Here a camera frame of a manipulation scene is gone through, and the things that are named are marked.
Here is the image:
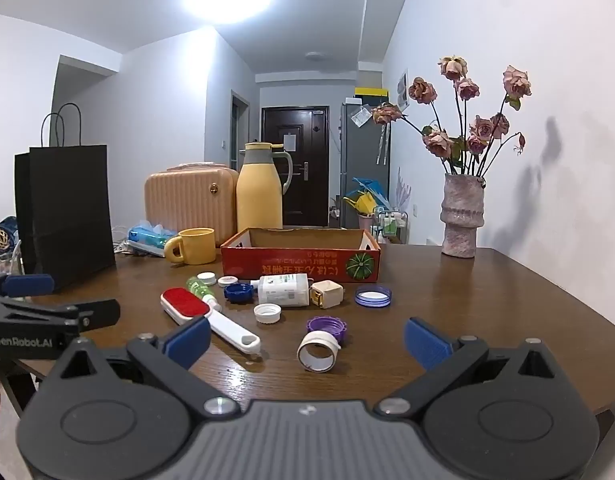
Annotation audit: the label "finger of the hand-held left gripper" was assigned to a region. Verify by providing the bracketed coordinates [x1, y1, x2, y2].
[0, 272, 55, 298]
[0, 299, 121, 333]

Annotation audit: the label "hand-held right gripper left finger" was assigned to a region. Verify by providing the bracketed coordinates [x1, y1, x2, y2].
[36, 317, 241, 421]

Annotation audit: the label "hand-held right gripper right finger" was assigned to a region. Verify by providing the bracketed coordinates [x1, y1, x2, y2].
[375, 317, 571, 419]

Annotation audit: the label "red and white lint brush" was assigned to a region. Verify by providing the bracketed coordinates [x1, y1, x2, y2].
[160, 287, 263, 356]

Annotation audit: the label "green spray bottle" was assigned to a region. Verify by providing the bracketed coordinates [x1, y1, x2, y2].
[186, 276, 224, 314]

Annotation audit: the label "white ridged bottle cap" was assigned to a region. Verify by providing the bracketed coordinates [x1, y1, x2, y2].
[254, 303, 283, 325]

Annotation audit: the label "purple ridged cap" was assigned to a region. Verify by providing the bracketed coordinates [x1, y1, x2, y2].
[306, 315, 349, 344]

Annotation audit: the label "beige square charger cube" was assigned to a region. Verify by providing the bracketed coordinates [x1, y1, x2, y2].
[309, 280, 345, 310]

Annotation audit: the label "white plastic bottle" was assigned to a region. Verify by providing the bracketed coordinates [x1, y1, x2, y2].
[252, 274, 311, 308]

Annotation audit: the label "red cardboard box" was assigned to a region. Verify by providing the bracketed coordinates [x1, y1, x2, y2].
[220, 227, 381, 284]

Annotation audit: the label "clear blue round lid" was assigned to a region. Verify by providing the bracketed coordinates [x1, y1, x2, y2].
[355, 284, 393, 308]

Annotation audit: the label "blue ridged cap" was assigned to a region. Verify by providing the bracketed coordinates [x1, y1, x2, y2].
[224, 283, 255, 305]

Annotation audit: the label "grey power strip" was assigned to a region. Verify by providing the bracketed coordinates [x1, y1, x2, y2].
[124, 240, 167, 259]

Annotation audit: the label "black paper bag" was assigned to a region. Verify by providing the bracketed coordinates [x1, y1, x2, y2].
[14, 102, 118, 294]

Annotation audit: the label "blue tissue pack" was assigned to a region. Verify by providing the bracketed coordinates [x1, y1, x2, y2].
[128, 219, 180, 250]

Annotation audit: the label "white tape roll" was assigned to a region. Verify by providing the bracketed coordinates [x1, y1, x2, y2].
[296, 332, 341, 374]

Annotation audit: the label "yellow mug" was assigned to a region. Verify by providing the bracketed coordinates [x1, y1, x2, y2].
[164, 228, 218, 265]

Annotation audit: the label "pink textured vase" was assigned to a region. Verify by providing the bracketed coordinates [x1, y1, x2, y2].
[440, 173, 486, 259]

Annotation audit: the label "peach ribbed suitcase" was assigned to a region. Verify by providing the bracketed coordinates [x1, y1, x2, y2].
[144, 162, 240, 251]

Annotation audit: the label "yellow watering can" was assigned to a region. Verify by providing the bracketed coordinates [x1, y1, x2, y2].
[343, 192, 376, 216]

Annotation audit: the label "purple dried grass bunch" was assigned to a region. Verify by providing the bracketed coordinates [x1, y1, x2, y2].
[394, 167, 413, 211]

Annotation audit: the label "yellow thermos jug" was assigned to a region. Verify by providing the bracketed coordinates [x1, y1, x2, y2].
[236, 142, 294, 234]

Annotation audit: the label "blue folding rack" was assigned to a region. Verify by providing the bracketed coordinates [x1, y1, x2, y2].
[351, 177, 389, 206]

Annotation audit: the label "grey refrigerator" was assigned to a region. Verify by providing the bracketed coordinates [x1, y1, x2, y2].
[339, 101, 391, 231]

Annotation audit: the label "dark brown entrance door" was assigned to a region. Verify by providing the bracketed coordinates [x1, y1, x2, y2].
[261, 105, 330, 228]

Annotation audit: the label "grey interior door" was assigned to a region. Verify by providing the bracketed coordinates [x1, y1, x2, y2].
[230, 89, 251, 171]

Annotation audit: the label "bunch of dried pink roses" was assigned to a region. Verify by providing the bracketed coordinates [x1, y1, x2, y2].
[370, 54, 533, 179]

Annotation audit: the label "yellow and black box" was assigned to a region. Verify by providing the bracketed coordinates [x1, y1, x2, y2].
[354, 86, 390, 104]

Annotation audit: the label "white cables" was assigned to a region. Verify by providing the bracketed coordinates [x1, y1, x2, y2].
[111, 224, 138, 256]

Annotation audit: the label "wire storage cart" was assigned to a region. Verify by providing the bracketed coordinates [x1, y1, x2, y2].
[374, 207, 411, 245]

